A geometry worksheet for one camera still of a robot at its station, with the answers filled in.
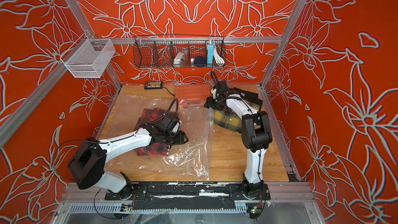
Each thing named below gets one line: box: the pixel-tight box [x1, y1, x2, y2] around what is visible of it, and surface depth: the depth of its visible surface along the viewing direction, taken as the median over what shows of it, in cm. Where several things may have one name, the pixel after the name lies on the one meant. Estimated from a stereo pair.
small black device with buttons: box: [144, 81, 163, 90], surface depth 120 cm
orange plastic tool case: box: [175, 84, 212, 110], surface depth 112 cm
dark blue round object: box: [193, 56, 207, 68], surface depth 97 cm
